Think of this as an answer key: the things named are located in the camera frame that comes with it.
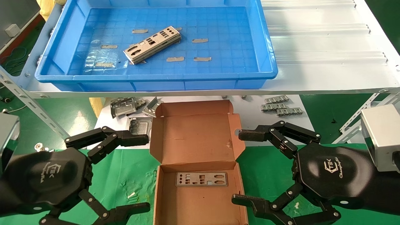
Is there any brown cardboard box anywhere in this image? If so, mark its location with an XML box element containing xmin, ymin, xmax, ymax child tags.
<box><xmin>149</xmin><ymin>100</ymin><xmax>249</xmax><ymax>225</ymax></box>

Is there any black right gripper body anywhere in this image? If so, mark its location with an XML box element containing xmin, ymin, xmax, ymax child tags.
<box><xmin>292</xmin><ymin>144</ymin><xmax>400</xmax><ymax>216</ymax></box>

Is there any grey metal connector strip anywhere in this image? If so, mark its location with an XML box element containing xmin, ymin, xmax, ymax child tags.
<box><xmin>277</xmin><ymin>107</ymin><xmax>303</xmax><ymax>117</ymax></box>
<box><xmin>261</xmin><ymin>103</ymin><xmax>287</xmax><ymax>112</ymax></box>
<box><xmin>264</xmin><ymin>95</ymin><xmax>289</xmax><ymax>104</ymax></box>

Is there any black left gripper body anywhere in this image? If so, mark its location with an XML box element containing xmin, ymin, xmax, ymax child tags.
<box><xmin>0</xmin><ymin>147</ymin><xmax>93</xmax><ymax>216</ymax></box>

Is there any black floor cable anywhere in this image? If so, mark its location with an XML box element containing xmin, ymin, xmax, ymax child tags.
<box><xmin>0</xmin><ymin>46</ymin><xmax>29</xmax><ymax>76</ymax></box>

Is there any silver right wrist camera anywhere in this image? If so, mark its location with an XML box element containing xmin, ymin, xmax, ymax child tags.
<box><xmin>360</xmin><ymin>104</ymin><xmax>400</xmax><ymax>173</ymax></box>

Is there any blue plastic tray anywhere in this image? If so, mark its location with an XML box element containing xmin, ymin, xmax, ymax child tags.
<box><xmin>34</xmin><ymin>0</ymin><xmax>278</xmax><ymax>92</ymax></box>

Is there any grey stamped metal bracket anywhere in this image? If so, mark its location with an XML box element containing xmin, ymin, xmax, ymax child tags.
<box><xmin>110</xmin><ymin>97</ymin><xmax>147</xmax><ymax>119</ymax></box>

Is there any flat grey metal frame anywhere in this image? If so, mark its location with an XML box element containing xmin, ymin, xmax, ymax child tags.
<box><xmin>125</xmin><ymin>117</ymin><xmax>153</xmax><ymax>137</ymax></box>

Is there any angled grey metal bracket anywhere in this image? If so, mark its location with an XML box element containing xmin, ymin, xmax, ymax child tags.
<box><xmin>142</xmin><ymin>97</ymin><xmax>164</xmax><ymax>118</ymax></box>

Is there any white floor cable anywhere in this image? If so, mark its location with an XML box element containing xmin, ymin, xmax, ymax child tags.
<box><xmin>0</xmin><ymin>104</ymin><xmax>28</xmax><ymax>114</ymax></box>

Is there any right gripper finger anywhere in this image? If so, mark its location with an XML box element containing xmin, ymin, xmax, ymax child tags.
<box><xmin>232</xmin><ymin>183</ymin><xmax>342</xmax><ymax>225</ymax></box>
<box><xmin>238</xmin><ymin>121</ymin><xmax>321</xmax><ymax>160</ymax></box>

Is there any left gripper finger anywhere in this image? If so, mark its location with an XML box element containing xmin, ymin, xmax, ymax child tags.
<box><xmin>39</xmin><ymin>188</ymin><xmax>151</xmax><ymax>225</ymax></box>
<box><xmin>64</xmin><ymin>126</ymin><xmax>149</xmax><ymax>165</ymax></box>

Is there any stack of metal plates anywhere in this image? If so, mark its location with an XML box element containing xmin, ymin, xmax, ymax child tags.
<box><xmin>123</xmin><ymin>26</ymin><xmax>182</xmax><ymax>65</ymax></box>

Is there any white metal shelf rack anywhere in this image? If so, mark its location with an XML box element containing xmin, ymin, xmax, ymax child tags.
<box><xmin>0</xmin><ymin>0</ymin><xmax>400</xmax><ymax>150</ymax></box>

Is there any metal IO shield plate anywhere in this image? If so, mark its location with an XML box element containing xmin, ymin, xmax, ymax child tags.
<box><xmin>175</xmin><ymin>172</ymin><xmax>228</xmax><ymax>187</ymax></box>

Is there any white wall socket box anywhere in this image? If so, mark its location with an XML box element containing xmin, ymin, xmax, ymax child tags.
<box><xmin>5</xmin><ymin>24</ymin><xmax>21</xmax><ymax>38</ymax></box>

